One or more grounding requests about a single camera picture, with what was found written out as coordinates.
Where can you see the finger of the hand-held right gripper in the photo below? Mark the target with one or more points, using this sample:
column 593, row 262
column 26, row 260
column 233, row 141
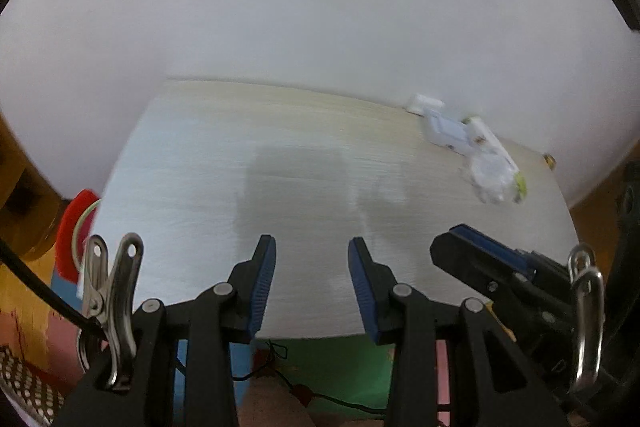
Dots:
column 495, row 244
column 470, row 262

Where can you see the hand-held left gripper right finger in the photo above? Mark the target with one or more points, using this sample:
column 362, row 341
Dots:
column 362, row 292

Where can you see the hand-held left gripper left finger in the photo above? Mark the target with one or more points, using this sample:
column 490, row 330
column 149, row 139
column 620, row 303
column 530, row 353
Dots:
column 262, row 287

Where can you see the clear plastic bag green print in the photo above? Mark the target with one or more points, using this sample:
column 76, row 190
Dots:
column 495, row 167

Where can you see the clear plastic box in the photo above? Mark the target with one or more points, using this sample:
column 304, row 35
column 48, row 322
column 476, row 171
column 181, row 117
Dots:
column 447, row 134

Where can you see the red bucket green rim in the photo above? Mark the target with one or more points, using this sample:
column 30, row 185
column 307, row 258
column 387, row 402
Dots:
column 77, row 232

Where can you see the metal spring clip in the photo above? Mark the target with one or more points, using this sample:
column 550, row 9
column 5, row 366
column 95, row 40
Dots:
column 117, row 307
column 597, row 332

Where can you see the green foam floor mat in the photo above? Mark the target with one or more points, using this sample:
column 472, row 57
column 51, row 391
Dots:
column 340, row 367

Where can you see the person's left leg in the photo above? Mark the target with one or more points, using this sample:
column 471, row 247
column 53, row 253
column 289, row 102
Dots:
column 270, row 407

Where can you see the small white block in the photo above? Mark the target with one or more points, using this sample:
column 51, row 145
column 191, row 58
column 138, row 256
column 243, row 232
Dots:
column 425, row 103

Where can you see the red plastic stool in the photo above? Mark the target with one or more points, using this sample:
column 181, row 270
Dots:
column 66, row 232

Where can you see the pink foam floor mat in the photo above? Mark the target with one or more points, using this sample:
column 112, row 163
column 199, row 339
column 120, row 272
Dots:
column 55, row 342

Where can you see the polka dot cloth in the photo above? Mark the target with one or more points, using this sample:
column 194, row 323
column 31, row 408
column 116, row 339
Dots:
column 30, row 392

